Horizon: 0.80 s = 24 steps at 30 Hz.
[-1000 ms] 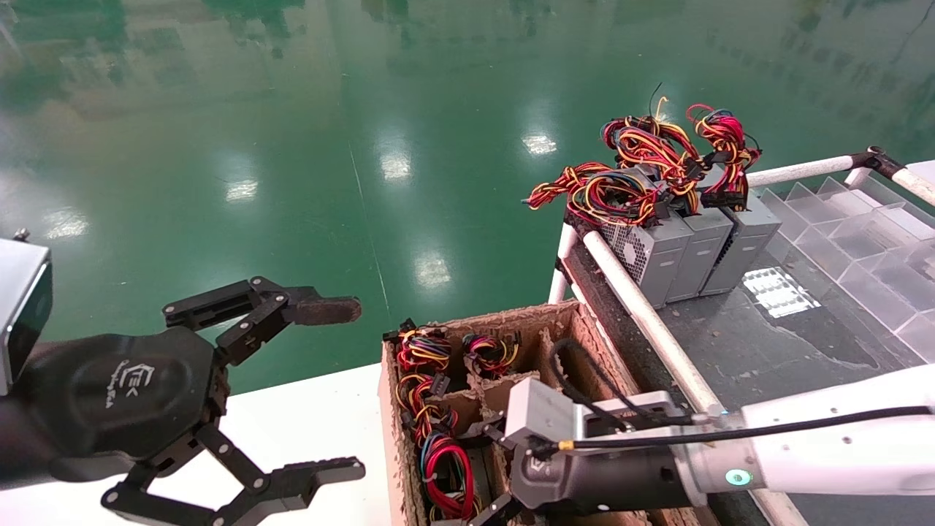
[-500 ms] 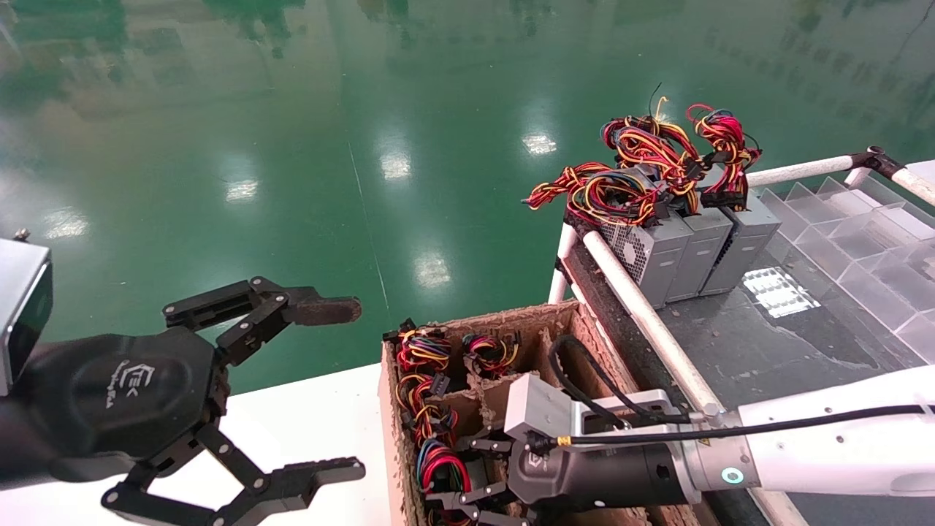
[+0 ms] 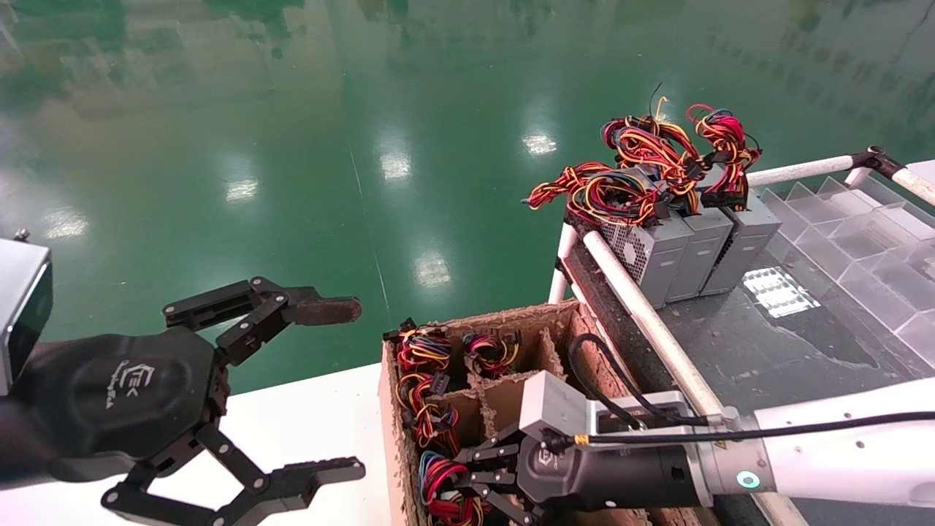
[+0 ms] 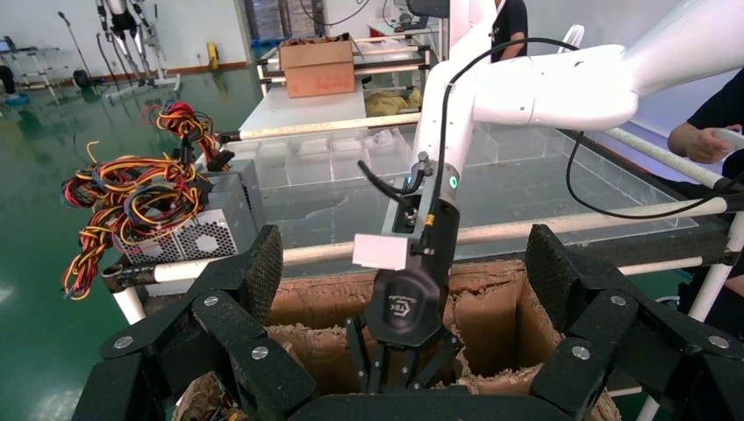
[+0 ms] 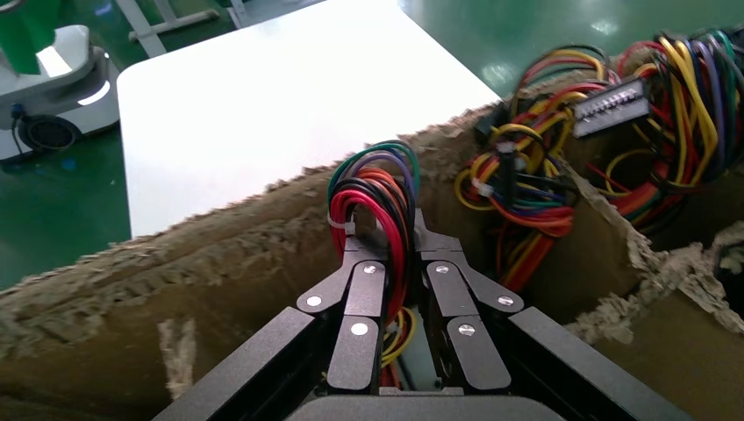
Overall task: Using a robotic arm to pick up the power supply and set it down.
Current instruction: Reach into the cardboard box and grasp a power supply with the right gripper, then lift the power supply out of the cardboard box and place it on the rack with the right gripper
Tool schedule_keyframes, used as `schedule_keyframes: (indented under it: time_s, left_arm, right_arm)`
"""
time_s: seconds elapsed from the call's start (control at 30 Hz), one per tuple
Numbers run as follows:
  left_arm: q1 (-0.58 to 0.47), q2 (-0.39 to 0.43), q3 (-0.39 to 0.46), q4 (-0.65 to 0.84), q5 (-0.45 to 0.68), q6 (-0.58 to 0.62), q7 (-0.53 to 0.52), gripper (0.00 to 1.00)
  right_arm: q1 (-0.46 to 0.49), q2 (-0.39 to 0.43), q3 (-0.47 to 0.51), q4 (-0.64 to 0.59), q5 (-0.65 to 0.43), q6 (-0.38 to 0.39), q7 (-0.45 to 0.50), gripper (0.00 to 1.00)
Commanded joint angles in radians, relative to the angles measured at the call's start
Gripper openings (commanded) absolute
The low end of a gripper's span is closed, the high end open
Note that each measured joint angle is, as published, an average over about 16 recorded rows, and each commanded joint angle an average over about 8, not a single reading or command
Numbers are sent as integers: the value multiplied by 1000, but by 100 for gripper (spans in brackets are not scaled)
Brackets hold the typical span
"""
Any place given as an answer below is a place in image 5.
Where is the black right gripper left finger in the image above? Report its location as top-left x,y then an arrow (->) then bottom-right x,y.
296,206 -> 390,393

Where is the multicoloured wire bundle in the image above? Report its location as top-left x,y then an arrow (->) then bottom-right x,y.
453,113 -> 583,295
511,27 -> 744,233

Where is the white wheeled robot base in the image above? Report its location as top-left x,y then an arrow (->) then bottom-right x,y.
0,24 -> 121,165

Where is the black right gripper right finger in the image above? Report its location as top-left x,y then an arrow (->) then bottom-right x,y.
413,209 -> 526,393

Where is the torn brown cardboard box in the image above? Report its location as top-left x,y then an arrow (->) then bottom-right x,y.
0,52 -> 744,421

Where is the red black wire bundle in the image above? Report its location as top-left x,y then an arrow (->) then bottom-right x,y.
326,140 -> 421,373

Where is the white metal frame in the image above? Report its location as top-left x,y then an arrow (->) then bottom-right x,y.
115,0 -> 248,60

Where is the green robot cover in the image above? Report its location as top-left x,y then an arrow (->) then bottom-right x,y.
0,0 -> 66,75

